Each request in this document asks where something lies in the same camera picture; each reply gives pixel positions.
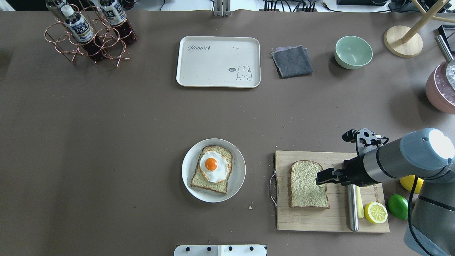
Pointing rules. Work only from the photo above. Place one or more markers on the green lime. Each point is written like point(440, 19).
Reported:
point(398, 206)

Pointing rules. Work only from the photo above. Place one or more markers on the pink bowl with ice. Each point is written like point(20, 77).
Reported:
point(439, 91)

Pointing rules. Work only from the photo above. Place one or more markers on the half lemon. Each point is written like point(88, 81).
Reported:
point(376, 213)

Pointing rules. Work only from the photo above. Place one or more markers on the steel ice scoop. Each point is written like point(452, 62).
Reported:
point(449, 70)

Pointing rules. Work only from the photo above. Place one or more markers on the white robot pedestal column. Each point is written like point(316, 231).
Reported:
point(221, 250)

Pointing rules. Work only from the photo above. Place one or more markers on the cream rabbit tray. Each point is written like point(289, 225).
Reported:
point(219, 61)

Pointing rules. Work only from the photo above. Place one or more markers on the toast slice on plate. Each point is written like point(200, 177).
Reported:
point(199, 181)

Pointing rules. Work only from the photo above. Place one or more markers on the grey folded cloth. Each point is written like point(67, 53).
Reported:
point(292, 61)

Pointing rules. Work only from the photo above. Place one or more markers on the steel handled knife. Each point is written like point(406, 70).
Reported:
point(352, 208)

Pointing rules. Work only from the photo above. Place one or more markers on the tea bottle back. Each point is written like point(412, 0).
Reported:
point(54, 6)

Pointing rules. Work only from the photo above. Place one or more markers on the copper wire bottle rack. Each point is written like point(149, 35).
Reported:
point(99, 31)

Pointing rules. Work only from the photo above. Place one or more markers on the aluminium frame post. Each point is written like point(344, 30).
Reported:
point(222, 8)

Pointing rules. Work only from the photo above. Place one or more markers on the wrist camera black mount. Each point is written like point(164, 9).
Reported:
point(365, 140)

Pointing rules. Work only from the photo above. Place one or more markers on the whole yellow lemon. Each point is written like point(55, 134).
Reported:
point(408, 181)

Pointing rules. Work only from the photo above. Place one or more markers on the white round plate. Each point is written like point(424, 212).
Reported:
point(235, 181)

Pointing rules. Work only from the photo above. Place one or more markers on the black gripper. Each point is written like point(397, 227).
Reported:
point(354, 170)

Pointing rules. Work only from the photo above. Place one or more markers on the wooden cutting board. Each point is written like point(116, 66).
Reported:
point(333, 219)

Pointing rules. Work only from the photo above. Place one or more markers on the green ceramic bowl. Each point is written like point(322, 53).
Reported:
point(352, 52)

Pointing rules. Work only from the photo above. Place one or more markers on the wooden mug tree stand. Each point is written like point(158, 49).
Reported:
point(404, 41)

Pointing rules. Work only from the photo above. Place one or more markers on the fried egg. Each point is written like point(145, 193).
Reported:
point(214, 166)

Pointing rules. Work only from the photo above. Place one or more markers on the bread slice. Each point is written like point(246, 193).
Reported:
point(303, 189)

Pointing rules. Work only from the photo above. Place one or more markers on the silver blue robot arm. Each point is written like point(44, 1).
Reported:
point(427, 154)

